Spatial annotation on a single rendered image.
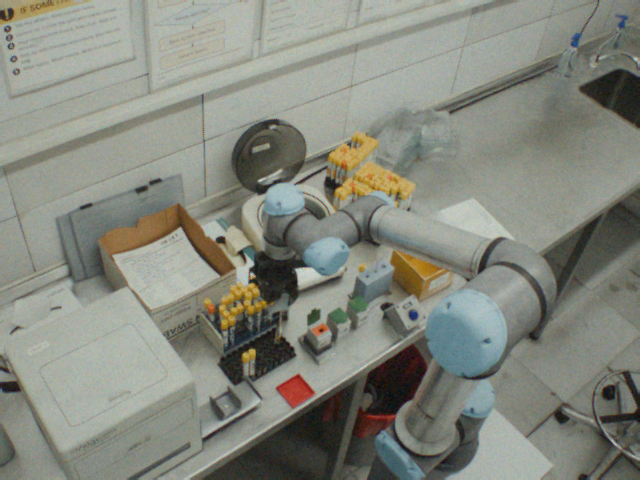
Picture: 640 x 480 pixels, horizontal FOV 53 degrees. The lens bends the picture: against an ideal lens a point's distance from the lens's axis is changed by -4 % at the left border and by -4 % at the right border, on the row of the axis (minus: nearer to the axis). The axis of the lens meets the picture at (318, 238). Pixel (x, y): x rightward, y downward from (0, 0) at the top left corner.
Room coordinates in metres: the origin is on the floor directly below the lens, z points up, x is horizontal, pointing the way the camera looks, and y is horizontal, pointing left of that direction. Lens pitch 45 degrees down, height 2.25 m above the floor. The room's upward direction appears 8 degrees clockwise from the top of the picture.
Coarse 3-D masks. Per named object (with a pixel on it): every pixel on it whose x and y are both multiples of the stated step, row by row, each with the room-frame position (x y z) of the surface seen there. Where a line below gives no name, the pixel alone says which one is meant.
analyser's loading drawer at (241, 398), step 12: (240, 384) 0.82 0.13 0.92; (252, 384) 0.81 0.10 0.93; (216, 396) 0.77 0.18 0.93; (228, 396) 0.78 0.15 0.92; (240, 396) 0.79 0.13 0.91; (252, 396) 0.79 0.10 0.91; (204, 408) 0.74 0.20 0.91; (216, 408) 0.74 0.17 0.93; (228, 408) 0.75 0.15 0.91; (240, 408) 0.75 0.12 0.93; (204, 420) 0.71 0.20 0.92; (216, 420) 0.72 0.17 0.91; (228, 420) 0.72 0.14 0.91; (204, 432) 0.68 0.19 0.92
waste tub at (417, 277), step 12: (396, 252) 1.25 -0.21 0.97; (396, 264) 1.24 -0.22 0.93; (408, 264) 1.21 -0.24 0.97; (420, 264) 1.30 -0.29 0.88; (432, 264) 1.31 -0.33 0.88; (396, 276) 1.23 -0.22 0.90; (408, 276) 1.20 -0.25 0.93; (420, 276) 1.17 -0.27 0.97; (432, 276) 1.18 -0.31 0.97; (444, 276) 1.21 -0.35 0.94; (408, 288) 1.19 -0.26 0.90; (420, 288) 1.16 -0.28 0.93; (432, 288) 1.19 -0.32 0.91; (420, 300) 1.17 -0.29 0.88
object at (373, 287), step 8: (384, 264) 1.20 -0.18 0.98; (368, 272) 1.16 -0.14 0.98; (376, 272) 1.17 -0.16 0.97; (384, 272) 1.17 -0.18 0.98; (392, 272) 1.18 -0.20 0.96; (360, 280) 1.13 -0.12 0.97; (368, 280) 1.13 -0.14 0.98; (376, 280) 1.14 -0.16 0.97; (384, 280) 1.17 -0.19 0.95; (360, 288) 1.13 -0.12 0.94; (368, 288) 1.12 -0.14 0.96; (376, 288) 1.15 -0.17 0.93; (384, 288) 1.17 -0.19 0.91; (352, 296) 1.14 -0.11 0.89; (360, 296) 1.12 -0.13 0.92; (368, 296) 1.13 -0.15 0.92; (376, 296) 1.15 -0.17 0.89; (384, 296) 1.16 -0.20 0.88; (376, 304) 1.14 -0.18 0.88
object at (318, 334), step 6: (312, 324) 0.99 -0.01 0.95; (318, 324) 0.99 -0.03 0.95; (324, 324) 0.99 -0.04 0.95; (312, 330) 0.97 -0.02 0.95; (318, 330) 0.98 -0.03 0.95; (324, 330) 0.98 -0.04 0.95; (312, 336) 0.97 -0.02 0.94; (318, 336) 0.96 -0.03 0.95; (324, 336) 0.96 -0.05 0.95; (330, 336) 0.97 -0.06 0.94; (312, 342) 0.96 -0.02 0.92; (318, 342) 0.95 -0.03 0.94; (324, 342) 0.96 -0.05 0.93; (318, 348) 0.95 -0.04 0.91
